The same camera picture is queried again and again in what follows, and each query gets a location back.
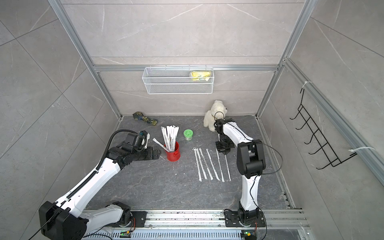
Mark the white wire mesh basket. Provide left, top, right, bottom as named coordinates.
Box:
left=142, top=67, right=215, bottom=95

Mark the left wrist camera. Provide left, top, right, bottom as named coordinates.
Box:
left=125, top=131, right=150, bottom=151

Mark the white plush dog toy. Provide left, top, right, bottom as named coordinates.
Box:
left=203, top=100, right=228, bottom=132

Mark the green lid jar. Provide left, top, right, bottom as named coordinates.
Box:
left=183, top=129, right=194, bottom=141

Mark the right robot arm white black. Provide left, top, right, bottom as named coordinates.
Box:
left=214, top=119, right=266, bottom=227

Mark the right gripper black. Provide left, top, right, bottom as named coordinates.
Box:
left=215, top=135, right=235, bottom=154

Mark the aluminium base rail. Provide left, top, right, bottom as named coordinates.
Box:
left=135, top=209, right=310, bottom=230

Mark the camouflage cloth piece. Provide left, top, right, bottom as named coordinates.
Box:
left=133, top=112, right=158, bottom=126

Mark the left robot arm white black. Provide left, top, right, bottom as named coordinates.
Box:
left=39, top=147, right=161, bottom=240

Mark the red cup container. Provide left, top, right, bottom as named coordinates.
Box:
left=166, top=142, right=181, bottom=162

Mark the black wire hook rack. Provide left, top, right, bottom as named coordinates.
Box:
left=290, top=89, right=357, bottom=170

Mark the bundle of white straws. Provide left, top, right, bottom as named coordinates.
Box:
left=153, top=126, right=180, bottom=153

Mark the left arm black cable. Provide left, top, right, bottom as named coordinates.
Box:
left=65, top=128, right=139, bottom=199

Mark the yellow sponge in basket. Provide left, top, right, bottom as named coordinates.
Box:
left=189, top=71, right=212, bottom=82

